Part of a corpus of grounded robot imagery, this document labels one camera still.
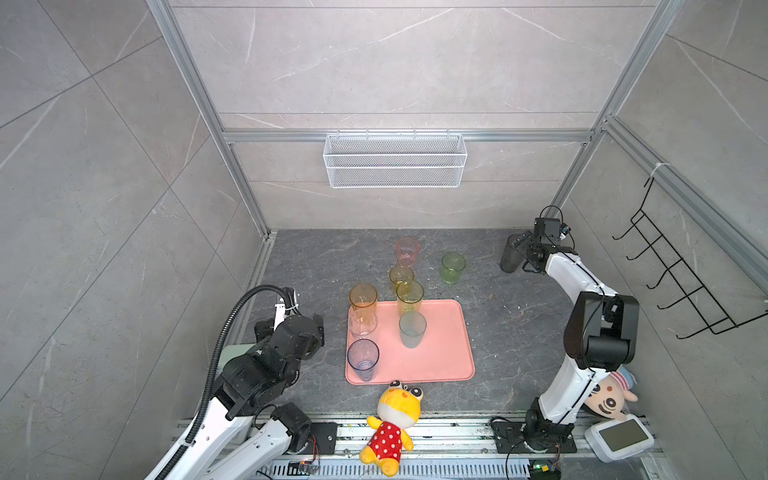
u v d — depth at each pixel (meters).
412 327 0.90
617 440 0.72
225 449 0.44
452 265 1.08
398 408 0.72
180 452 0.39
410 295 0.97
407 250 1.10
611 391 0.73
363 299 0.90
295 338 0.47
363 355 0.77
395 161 1.01
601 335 0.50
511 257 1.02
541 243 0.74
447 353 0.90
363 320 0.86
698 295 0.64
